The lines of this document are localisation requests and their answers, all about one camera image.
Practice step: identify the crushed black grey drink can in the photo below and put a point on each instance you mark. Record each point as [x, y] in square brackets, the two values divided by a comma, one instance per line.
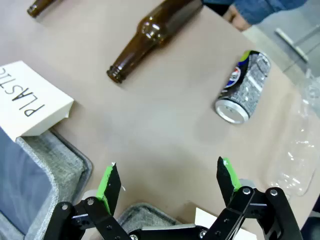
[247, 85]

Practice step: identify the person's left hand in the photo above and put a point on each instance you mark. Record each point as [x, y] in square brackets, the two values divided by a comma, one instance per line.
[237, 20]

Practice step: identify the brown glass beer bottle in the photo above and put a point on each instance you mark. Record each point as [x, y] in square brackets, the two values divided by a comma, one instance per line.
[37, 7]
[155, 27]

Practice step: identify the grey fabric basket for plastic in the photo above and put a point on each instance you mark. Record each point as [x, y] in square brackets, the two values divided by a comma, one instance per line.
[50, 162]

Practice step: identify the person's left forearm denim sleeve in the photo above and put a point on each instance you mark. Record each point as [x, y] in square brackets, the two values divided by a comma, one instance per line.
[257, 10]

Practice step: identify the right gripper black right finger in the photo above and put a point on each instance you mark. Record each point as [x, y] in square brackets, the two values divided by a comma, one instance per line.
[225, 182]

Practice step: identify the clear plastic bottle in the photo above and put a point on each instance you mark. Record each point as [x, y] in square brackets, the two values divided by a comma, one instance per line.
[295, 162]

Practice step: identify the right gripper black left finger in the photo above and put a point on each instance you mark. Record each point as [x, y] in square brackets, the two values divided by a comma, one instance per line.
[110, 190]

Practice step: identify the white card label for cans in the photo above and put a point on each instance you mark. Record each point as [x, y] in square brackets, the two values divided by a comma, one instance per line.
[202, 217]

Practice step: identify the white card lettered PLASTIC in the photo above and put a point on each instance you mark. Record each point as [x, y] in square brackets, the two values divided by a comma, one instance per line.
[25, 95]

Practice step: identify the grey fabric basket for cans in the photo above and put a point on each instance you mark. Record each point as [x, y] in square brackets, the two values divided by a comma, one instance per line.
[147, 215]

